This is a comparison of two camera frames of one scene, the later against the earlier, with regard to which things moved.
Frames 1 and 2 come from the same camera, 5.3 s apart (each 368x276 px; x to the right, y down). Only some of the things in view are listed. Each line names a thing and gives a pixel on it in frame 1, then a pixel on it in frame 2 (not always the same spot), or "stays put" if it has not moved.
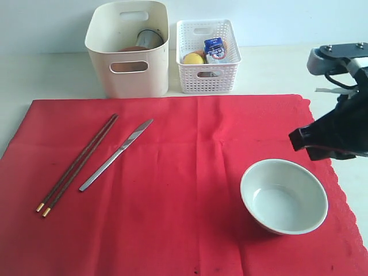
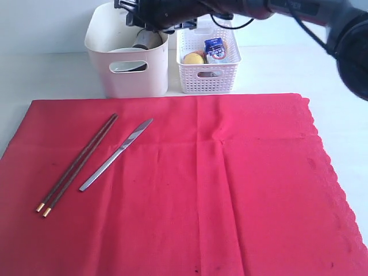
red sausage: (204, 74) stays put
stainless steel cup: (149, 38) stays put
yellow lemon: (193, 58) stays put
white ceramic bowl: (283, 197) to (126, 65)
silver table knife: (127, 142) stays put
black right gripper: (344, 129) to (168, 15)
